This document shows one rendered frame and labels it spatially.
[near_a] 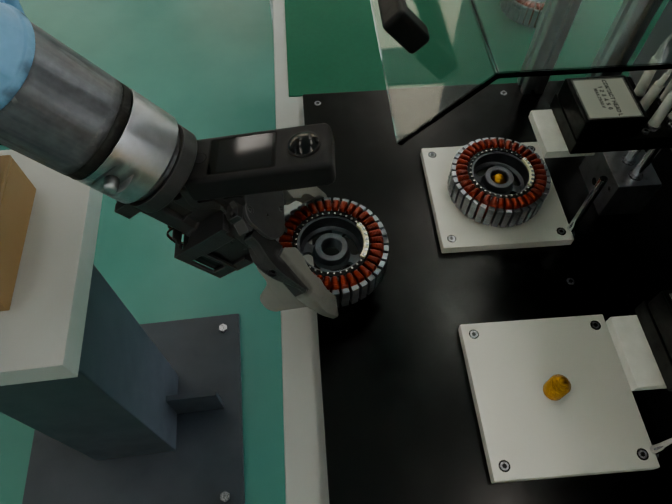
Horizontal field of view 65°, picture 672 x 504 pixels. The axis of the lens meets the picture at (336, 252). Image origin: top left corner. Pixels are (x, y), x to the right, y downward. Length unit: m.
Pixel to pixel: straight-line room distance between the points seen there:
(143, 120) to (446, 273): 0.36
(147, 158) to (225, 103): 1.55
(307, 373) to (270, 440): 0.76
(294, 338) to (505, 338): 0.22
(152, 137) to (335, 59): 0.51
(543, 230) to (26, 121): 0.51
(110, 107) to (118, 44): 1.91
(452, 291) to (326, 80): 0.39
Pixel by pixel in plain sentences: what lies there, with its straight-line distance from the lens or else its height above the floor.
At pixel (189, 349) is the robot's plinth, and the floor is 0.02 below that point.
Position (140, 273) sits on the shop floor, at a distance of 1.57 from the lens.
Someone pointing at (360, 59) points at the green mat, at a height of 0.75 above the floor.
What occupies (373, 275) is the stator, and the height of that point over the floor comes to 0.85.
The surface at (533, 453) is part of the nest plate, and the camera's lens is 0.54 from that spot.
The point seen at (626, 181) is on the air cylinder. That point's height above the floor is 0.82.
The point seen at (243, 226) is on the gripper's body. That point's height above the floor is 0.93.
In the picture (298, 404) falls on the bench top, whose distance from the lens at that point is 0.56.
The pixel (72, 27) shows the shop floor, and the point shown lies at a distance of 2.44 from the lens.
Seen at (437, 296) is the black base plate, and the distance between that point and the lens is 0.59.
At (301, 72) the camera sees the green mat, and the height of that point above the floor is 0.75.
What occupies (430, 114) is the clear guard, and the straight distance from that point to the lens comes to 0.37.
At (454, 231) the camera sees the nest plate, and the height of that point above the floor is 0.78.
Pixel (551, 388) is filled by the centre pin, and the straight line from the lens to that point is 0.54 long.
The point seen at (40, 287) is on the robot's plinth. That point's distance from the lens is 0.69.
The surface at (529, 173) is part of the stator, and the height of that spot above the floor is 0.82.
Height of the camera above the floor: 1.28
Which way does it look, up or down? 58 degrees down
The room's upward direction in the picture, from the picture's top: straight up
